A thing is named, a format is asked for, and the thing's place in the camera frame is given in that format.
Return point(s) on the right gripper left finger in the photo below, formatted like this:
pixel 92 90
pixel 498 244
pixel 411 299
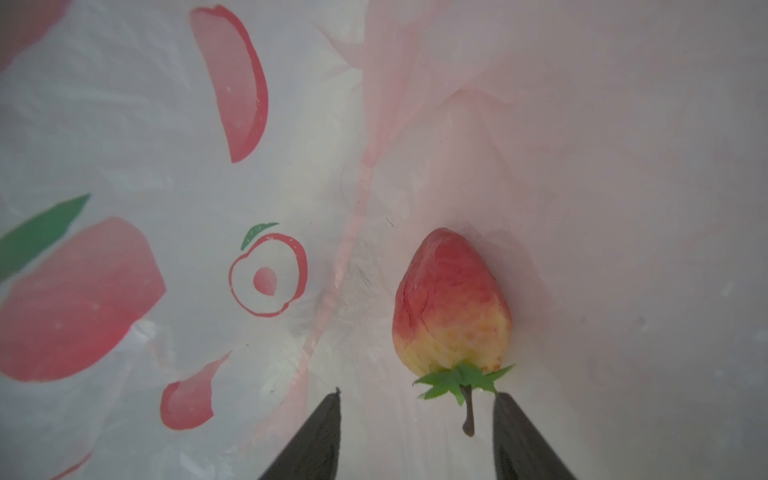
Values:
pixel 313 452

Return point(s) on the pink plastic bag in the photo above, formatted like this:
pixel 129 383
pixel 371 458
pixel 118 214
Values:
pixel 241 185

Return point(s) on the fake strawberry with leaves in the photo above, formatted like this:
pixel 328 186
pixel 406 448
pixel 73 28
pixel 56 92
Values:
pixel 451 325

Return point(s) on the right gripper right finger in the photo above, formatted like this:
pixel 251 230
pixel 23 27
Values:
pixel 520 451

